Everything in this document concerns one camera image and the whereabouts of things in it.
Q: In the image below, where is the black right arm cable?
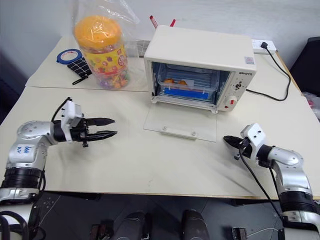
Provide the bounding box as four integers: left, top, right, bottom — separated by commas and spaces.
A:
238, 137, 287, 226

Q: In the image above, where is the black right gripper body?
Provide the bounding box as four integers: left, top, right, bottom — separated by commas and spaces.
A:
233, 138, 252, 161

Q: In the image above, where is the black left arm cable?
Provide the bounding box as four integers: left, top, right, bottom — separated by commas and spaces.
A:
50, 96, 74, 124

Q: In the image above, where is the black chair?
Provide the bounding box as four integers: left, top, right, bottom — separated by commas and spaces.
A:
289, 36, 320, 99

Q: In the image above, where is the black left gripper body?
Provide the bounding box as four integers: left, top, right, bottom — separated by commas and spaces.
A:
70, 117, 92, 149

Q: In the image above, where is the clear bag with pink item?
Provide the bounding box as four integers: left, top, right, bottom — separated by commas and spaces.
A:
301, 91, 320, 116

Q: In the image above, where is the white toaster oven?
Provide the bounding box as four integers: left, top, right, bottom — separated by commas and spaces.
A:
143, 24, 258, 115

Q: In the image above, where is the glass toaster oven door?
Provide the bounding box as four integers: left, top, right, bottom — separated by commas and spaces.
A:
143, 96, 218, 144

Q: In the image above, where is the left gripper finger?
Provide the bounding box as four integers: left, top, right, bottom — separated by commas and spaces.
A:
87, 117, 116, 127
86, 130, 119, 143

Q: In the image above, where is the black grid pouch with strap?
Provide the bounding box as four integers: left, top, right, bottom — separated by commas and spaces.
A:
66, 56, 92, 86

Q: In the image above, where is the black power cable with plug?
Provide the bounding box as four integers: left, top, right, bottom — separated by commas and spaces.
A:
245, 41, 293, 102

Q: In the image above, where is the toy jar with orange lid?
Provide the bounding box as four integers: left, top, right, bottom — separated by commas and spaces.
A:
74, 15, 131, 90

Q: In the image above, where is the small brown block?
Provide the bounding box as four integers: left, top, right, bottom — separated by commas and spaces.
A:
90, 223, 111, 240
231, 227, 249, 240

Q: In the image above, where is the clear food container blue lid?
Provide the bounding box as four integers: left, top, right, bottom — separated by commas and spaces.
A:
156, 63, 221, 103

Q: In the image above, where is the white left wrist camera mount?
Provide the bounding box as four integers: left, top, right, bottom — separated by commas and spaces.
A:
59, 99, 84, 142

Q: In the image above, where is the red white striped stick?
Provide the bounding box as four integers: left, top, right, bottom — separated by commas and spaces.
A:
149, 15, 161, 30

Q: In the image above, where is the dark rounded shape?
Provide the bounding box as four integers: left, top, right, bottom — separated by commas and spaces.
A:
112, 211, 148, 240
180, 209, 210, 240

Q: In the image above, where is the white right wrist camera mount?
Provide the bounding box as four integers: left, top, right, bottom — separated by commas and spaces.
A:
239, 123, 268, 161

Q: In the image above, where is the white power strip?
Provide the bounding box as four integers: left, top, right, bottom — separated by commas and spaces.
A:
250, 39, 277, 54

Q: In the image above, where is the blue tape roll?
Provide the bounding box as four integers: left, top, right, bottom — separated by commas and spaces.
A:
56, 48, 83, 66

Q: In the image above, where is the clear plastic bag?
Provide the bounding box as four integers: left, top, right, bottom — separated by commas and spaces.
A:
71, 0, 152, 91

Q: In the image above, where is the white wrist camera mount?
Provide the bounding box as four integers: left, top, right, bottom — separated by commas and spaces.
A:
59, 99, 84, 142
239, 123, 268, 161

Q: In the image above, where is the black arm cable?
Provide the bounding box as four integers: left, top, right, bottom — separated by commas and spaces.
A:
50, 96, 74, 124
238, 137, 287, 226

